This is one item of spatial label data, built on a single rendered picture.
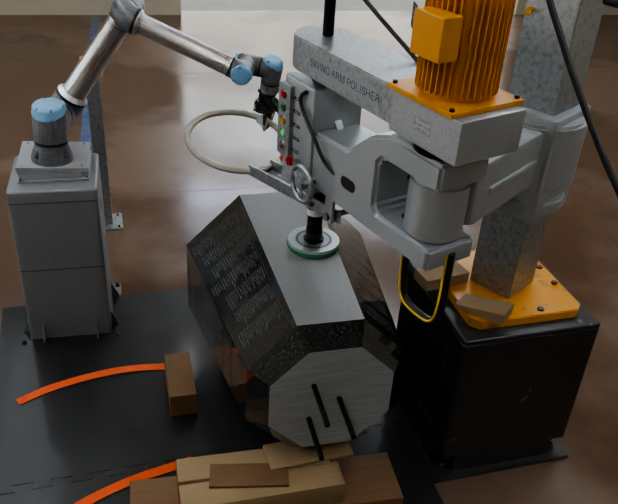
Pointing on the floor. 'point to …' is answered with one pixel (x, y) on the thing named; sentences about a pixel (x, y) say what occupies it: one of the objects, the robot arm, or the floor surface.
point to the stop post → (102, 154)
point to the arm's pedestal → (63, 255)
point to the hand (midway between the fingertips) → (267, 128)
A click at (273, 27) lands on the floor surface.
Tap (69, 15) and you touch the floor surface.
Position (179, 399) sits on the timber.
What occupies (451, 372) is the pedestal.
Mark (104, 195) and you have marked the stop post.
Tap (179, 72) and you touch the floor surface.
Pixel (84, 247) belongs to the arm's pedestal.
